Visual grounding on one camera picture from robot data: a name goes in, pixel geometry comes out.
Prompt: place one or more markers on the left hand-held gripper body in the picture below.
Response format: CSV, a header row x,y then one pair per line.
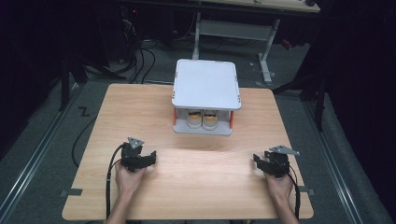
x,y
132,152

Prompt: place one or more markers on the white shoe rack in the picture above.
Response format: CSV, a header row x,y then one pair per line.
x,y
205,82

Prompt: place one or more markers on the person's left hand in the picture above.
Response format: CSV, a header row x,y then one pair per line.
x,y
129,182

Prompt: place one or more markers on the person's right hand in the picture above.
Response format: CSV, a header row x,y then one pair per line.
x,y
280,188

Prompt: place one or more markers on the black metal stand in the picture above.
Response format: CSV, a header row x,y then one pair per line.
x,y
311,93
70,77

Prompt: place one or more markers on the metal floor rail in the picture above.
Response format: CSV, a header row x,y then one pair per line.
x,y
37,155
333,168

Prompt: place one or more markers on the white-legged wooden desk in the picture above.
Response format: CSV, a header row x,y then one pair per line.
x,y
236,29

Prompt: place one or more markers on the small red object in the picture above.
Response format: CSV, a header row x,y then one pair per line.
x,y
287,44

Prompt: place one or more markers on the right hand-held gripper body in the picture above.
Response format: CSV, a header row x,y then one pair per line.
x,y
278,161

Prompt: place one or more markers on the grey white sneaker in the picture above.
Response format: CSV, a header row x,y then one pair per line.
x,y
209,122
194,120

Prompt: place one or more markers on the grey table bracket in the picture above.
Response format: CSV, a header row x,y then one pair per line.
x,y
306,190
71,192

